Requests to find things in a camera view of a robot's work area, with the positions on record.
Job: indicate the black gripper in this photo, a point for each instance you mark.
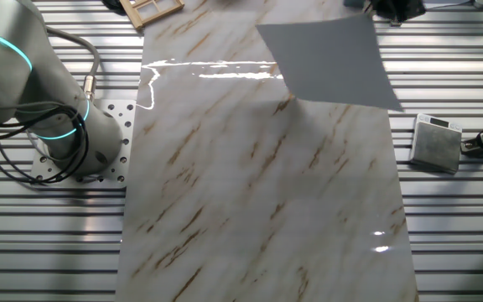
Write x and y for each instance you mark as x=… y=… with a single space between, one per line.
x=405 y=8

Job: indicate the white paper sheet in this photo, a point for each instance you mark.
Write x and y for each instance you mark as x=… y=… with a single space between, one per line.
x=329 y=63

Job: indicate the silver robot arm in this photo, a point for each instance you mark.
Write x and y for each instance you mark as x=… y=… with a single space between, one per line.
x=6 y=75

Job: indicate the dark teal block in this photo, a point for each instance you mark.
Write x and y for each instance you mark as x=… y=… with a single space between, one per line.
x=354 y=2

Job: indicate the silver digital scale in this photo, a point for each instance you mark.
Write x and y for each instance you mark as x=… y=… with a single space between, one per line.
x=434 y=147

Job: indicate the marble pattern board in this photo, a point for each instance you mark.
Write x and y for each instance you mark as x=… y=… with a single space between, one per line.
x=224 y=209

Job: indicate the small wooden window frame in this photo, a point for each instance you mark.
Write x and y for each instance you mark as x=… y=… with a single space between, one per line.
x=157 y=10

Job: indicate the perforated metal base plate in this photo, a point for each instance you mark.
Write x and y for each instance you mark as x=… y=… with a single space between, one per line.
x=120 y=168

